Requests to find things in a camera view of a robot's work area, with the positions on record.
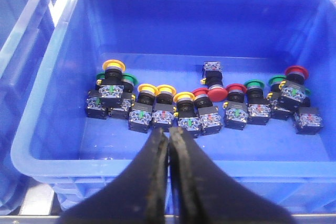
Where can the green button far right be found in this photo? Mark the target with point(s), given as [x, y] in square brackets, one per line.
[307, 119]

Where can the red button on stack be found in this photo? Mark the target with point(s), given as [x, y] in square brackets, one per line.
[292, 89]

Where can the green button middle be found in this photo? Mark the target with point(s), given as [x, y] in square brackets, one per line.
[258, 106]

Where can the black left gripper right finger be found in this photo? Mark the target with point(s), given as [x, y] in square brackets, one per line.
[203, 193]

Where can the yellow button front left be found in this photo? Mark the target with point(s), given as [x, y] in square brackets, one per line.
[140, 116]

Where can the green button back left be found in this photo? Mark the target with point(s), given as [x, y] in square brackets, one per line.
[94, 108]

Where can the overturned red button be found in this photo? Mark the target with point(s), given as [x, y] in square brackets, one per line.
[212, 77]

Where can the yellow button behind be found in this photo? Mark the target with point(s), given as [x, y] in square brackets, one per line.
[164, 109]

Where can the left blue plastic crate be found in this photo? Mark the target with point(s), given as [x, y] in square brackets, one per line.
[26, 29]

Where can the yellow button far left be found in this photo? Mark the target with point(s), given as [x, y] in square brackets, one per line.
[111, 87]

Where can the green button under stack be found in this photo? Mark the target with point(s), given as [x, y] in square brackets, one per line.
[277, 112]

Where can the blue crate holding buttons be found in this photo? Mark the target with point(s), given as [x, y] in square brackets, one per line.
[167, 42]

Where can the yellow button small hidden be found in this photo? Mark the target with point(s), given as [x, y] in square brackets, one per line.
[185, 113]

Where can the red button left of middle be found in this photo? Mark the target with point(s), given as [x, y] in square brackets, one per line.
[210, 119]

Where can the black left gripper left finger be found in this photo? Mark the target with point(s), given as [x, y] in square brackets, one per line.
[137, 195]

